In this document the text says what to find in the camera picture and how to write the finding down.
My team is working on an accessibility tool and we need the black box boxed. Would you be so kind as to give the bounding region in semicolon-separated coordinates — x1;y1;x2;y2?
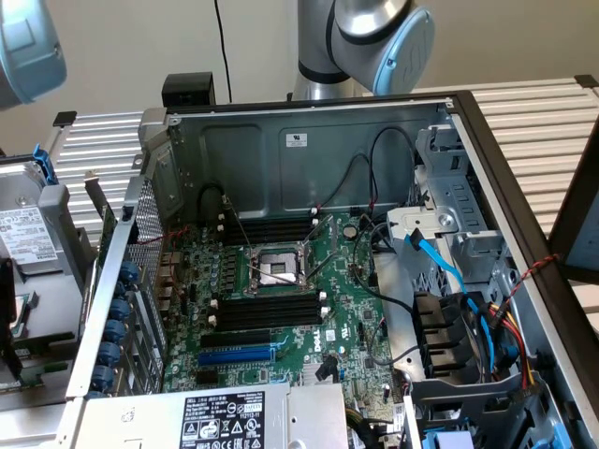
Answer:
162;73;216;108

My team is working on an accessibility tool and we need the blue SATA wire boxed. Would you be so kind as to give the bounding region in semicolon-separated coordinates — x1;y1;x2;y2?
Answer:
402;229;498;375

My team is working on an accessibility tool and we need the black plastic fan duct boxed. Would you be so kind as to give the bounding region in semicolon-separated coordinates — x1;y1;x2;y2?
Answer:
411;289;474;380

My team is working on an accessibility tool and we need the blue plastic latch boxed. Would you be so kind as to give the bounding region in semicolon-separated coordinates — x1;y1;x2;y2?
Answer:
33;143;60;186

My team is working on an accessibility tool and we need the silver metal disk bay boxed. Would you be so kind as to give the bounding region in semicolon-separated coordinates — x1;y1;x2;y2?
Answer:
414;124;507;235

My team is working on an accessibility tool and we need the green graphics card silver bracket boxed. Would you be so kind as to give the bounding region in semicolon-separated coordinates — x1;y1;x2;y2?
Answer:
82;170;119;263

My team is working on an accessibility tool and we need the silver hard disk white label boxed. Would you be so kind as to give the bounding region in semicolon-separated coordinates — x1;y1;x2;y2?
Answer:
0;161;65;275

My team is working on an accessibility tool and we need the open grey PC case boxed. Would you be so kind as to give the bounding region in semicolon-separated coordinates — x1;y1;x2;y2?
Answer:
65;91;599;449

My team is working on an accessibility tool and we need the thin black wire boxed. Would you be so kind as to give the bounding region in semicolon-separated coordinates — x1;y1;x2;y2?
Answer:
367;126;418;210
322;152;378;210

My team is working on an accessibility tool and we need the blue expansion slot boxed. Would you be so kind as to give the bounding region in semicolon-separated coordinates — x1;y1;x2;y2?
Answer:
197;348;274;368

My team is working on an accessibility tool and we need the grey parts rack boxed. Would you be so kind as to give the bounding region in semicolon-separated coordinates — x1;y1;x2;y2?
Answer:
0;153;107;413

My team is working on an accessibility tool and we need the silver CPU socket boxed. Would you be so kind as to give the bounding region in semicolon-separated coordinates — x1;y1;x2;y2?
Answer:
241;239;320;297

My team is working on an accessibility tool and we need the silver CPU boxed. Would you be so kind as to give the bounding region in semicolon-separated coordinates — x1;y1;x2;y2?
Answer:
11;290;39;331

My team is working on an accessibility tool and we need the thick black cable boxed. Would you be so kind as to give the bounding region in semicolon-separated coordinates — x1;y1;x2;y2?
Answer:
212;0;234;103

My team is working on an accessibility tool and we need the RAM slot with black clips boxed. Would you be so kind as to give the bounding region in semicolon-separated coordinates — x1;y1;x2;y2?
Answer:
224;230;314;245
224;220;314;233
216;314;324;334
217;300;324;318

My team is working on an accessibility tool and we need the green RAM stick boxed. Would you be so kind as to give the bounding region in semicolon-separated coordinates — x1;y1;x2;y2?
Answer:
11;332;76;359
0;363;47;392

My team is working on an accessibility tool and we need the small silver heatsink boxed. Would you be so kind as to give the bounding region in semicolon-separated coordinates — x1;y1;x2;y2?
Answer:
300;363;331;385

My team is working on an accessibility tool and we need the long black expansion slot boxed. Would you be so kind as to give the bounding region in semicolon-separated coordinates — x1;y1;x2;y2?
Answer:
200;329;271;350

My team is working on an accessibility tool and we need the silver power supply with label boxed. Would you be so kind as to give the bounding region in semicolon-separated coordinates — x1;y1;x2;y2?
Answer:
69;384;350;449

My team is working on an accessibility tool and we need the short black wire loop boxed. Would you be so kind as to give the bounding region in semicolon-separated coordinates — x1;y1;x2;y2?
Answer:
198;183;226;224

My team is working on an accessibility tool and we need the blue plastic tab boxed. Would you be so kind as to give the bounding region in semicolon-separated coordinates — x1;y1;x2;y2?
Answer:
423;429;475;449

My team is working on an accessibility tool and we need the white sticker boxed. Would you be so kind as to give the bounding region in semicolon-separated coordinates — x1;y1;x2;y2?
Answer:
279;130;309;149

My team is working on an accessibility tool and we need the black framed side panel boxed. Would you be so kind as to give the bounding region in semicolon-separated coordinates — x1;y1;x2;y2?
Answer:
546;133;599;287

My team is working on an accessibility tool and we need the red yellow power wire bundle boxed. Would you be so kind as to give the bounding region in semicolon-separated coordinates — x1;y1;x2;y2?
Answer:
484;301;537;392

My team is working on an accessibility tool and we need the red black twisted wire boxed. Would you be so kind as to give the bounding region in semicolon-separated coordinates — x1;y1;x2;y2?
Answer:
507;253;562;305

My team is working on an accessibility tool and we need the green Dell motherboard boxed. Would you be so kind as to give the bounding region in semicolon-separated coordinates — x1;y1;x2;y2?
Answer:
161;212;397;408

